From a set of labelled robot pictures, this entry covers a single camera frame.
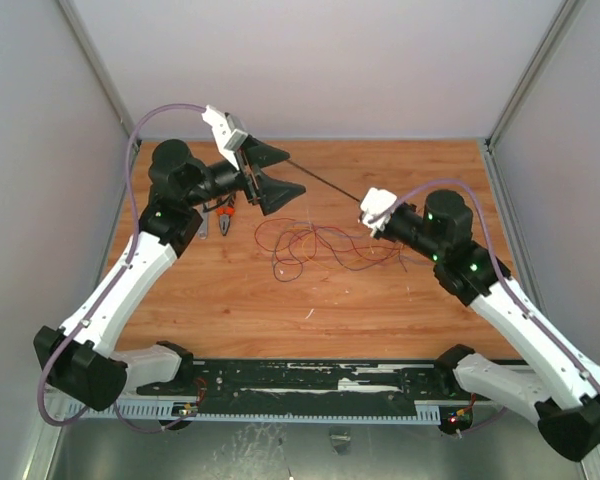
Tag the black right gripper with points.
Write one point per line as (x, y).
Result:
(400, 223)

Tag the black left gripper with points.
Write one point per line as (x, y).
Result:
(271, 193)

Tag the black zip tie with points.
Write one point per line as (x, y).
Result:
(323, 181)

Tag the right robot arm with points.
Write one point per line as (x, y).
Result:
(562, 396)

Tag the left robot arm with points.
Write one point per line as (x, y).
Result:
(79, 358)

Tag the silver adjustable wrench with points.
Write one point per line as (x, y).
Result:
(203, 230)

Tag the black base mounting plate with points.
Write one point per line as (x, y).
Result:
(305, 386)

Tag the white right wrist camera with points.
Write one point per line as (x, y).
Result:
(376, 208)

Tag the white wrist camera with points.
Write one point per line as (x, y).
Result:
(227, 132)
(376, 208)

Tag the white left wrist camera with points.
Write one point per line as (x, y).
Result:
(227, 132)

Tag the orange handled pliers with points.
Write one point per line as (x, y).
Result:
(225, 213)

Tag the grey slotted cable duct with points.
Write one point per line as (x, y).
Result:
(212, 410)

